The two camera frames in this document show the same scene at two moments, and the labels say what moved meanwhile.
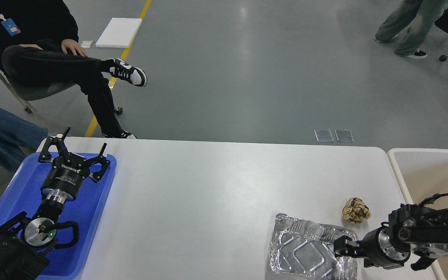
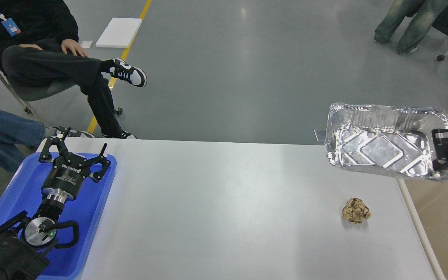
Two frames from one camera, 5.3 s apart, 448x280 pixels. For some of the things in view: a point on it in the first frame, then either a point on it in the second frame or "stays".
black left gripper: [68, 171] stays
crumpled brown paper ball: [355, 210] stays
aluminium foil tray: [301, 247] -> [393, 140]
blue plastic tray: [86, 208] stays
